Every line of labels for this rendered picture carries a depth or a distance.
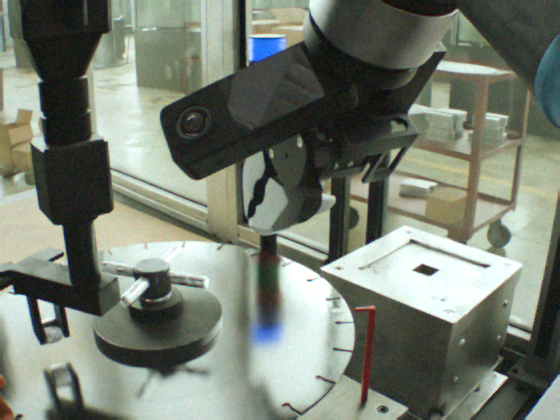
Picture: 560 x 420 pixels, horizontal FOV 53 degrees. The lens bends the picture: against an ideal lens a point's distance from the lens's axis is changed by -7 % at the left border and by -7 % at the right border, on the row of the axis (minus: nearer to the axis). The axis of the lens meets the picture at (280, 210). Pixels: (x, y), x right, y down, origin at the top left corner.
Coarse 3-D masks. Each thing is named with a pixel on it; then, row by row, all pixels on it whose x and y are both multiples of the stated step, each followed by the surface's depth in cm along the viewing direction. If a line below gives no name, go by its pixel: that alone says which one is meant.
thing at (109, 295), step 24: (72, 240) 38; (24, 264) 42; (48, 264) 42; (72, 264) 39; (96, 264) 39; (24, 288) 41; (48, 288) 40; (72, 288) 39; (96, 288) 39; (96, 312) 39
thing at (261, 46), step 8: (248, 40) 69; (256, 40) 67; (264, 40) 67; (272, 40) 67; (280, 40) 68; (248, 48) 69; (256, 48) 68; (264, 48) 68; (272, 48) 68; (280, 48) 68; (256, 56) 68; (264, 56) 68
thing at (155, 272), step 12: (168, 252) 51; (180, 252) 52; (108, 264) 48; (120, 264) 48; (144, 264) 48; (156, 264) 48; (168, 264) 48; (132, 276) 48; (144, 276) 46; (156, 276) 46; (168, 276) 47; (180, 276) 47; (192, 276) 47; (132, 288) 45; (144, 288) 46; (156, 288) 47; (168, 288) 48; (204, 288) 47; (132, 300) 44; (144, 300) 47; (156, 300) 47
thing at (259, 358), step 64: (128, 256) 61; (192, 256) 61; (256, 256) 61; (0, 320) 49; (256, 320) 50; (320, 320) 50; (64, 384) 41; (128, 384) 41; (192, 384) 42; (256, 384) 42; (320, 384) 42
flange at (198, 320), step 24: (192, 288) 53; (120, 312) 49; (144, 312) 47; (168, 312) 47; (192, 312) 49; (216, 312) 49; (96, 336) 46; (120, 336) 45; (144, 336) 45; (168, 336) 46; (192, 336) 46
